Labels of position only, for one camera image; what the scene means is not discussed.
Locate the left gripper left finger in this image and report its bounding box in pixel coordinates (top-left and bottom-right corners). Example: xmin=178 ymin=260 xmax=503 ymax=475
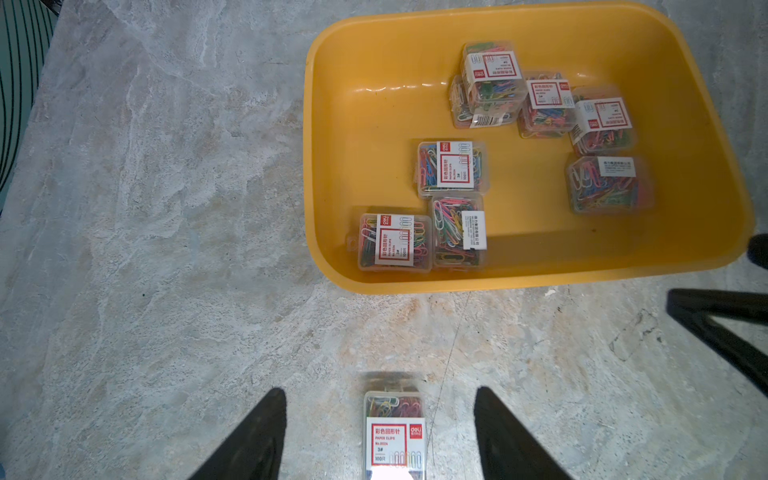
xmin=189 ymin=388 xmax=287 ymax=480

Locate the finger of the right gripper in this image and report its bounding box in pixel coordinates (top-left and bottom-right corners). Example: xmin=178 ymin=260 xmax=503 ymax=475
xmin=666 ymin=289 xmax=767 ymax=396
xmin=747 ymin=233 xmax=768 ymax=270

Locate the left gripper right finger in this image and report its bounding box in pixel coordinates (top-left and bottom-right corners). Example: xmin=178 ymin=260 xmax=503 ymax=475
xmin=473 ymin=386 xmax=570 ymax=479

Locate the paper clip box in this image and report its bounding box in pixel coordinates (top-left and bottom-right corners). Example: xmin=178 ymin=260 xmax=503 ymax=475
xmin=347 ymin=213 xmax=435 ymax=273
xmin=449 ymin=75 xmax=521 ymax=129
xmin=518 ymin=71 xmax=577 ymax=139
xmin=570 ymin=85 xmax=637 ymax=156
xmin=461 ymin=40 xmax=527 ymax=114
xmin=362 ymin=372 xmax=428 ymax=480
xmin=415 ymin=140 xmax=490 ymax=198

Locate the yellow plastic storage tray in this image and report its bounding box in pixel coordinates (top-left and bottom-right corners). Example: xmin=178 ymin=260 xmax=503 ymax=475
xmin=303 ymin=2 xmax=755 ymax=294

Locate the paper clip box barcode side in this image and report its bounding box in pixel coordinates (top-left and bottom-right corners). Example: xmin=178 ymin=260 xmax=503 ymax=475
xmin=428 ymin=192 xmax=488 ymax=271

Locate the paper clip box under stack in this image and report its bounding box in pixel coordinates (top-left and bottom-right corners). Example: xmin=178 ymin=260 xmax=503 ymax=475
xmin=449 ymin=75 xmax=521 ymax=129

